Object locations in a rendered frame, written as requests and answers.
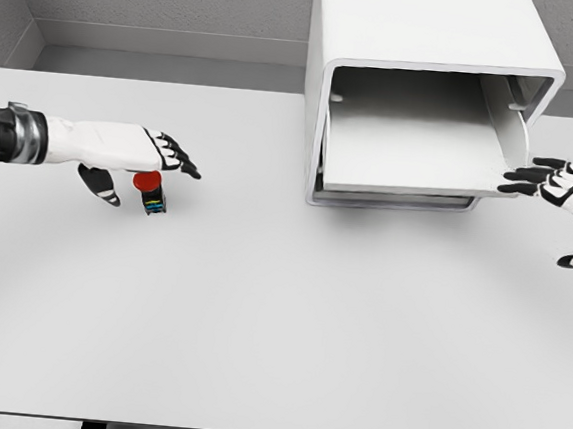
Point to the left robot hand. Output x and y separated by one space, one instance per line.
117 147

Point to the red button load switch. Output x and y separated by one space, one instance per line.
154 202

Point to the white cabinet drawer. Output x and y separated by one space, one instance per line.
393 199
412 150

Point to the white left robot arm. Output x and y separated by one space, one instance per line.
62 139

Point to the white tabletop storage cabinet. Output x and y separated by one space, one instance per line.
413 25

